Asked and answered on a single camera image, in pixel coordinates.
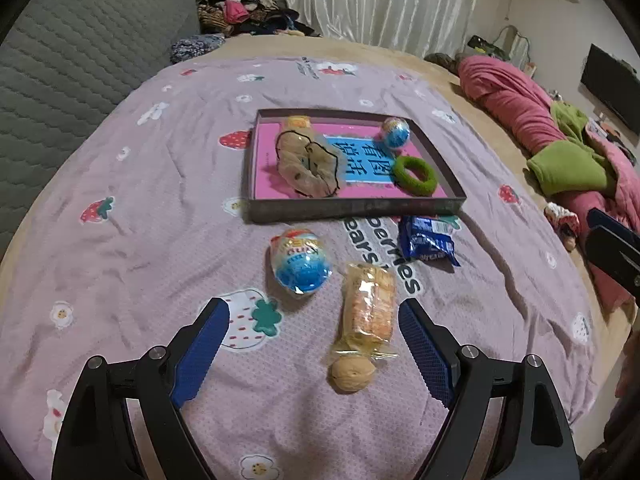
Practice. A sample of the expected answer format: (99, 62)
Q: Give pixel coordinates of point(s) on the pile of clothes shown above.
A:
(240, 7)

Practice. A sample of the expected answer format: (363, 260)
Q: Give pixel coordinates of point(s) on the black television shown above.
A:
(607, 87)

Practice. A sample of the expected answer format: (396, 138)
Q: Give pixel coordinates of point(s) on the walnut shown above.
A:
(351, 374)

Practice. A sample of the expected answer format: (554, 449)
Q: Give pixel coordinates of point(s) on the shallow grey cardboard box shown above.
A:
(350, 208)

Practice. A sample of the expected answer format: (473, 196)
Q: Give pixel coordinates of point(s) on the beige mesh bag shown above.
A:
(305, 170)

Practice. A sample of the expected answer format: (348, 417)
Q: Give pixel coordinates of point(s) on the blue cookie packet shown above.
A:
(427, 240)

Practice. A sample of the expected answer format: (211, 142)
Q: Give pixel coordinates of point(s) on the red and white floral scrunchie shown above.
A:
(560, 216)

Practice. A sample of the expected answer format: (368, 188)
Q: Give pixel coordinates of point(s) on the green fleece blanket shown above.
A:
(570, 165)

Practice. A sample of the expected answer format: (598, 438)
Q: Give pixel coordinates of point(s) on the purple strawberry print blanket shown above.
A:
(150, 260)

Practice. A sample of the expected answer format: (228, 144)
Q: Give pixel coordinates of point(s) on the small blue toy egg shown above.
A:
(395, 132)

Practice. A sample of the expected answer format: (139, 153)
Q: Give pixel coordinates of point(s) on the black bag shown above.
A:
(485, 46)

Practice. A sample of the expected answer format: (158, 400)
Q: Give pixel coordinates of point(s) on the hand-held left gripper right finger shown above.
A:
(427, 355)

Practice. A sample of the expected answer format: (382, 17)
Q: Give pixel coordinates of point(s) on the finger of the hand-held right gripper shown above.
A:
(615, 260)
(612, 224)

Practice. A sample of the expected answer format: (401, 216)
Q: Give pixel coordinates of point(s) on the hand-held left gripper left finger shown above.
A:
(200, 350)

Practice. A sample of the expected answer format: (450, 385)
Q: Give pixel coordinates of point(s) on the white curtain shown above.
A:
(380, 0)

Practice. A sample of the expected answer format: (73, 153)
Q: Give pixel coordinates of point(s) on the dark floral cloth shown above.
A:
(195, 47)

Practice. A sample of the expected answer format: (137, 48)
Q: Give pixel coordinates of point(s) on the grey quilted headboard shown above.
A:
(75, 60)

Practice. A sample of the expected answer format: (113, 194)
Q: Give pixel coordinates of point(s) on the white chair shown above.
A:
(517, 47)

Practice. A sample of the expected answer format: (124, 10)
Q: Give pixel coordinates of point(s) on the pink duvet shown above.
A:
(500, 90)

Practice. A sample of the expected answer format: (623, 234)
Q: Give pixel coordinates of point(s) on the dark brown cloth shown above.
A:
(442, 61)

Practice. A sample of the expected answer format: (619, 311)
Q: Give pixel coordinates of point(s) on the clear biscuit pack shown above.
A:
(367, 310)

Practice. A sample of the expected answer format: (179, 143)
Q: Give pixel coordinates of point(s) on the yellow snack packet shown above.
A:
(298, 122)

